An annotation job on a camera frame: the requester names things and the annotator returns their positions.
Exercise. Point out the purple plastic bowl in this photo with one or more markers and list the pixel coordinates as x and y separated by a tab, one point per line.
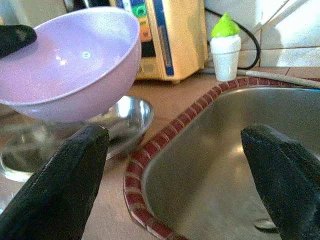
75	62

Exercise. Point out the large steel bowl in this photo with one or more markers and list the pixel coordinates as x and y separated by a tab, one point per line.
130	117

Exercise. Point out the stainless steel sink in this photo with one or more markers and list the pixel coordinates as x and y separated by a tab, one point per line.
212	150

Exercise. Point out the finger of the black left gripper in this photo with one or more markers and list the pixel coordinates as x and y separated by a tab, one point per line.
15	40

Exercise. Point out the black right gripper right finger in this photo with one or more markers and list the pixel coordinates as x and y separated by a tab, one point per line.
282	180

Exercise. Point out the white bottle green cap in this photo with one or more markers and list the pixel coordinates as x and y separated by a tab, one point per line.
225	57

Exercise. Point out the beige water ionizer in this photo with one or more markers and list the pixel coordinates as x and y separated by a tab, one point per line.
185	37

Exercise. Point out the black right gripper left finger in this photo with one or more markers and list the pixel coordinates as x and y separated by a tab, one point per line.
55	187

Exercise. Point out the steel spoon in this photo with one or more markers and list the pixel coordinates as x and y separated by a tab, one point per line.
265	223

